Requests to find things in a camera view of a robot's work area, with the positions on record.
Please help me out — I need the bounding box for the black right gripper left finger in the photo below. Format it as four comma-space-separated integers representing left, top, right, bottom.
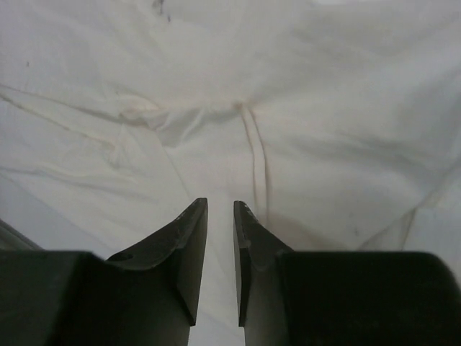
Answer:
1, 198, 207, 345

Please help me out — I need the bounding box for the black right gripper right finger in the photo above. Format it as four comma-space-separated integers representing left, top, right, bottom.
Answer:
233, 201, 460, 345

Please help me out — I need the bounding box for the white t shirt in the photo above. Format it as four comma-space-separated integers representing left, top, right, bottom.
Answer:
1, 1, 460, 345

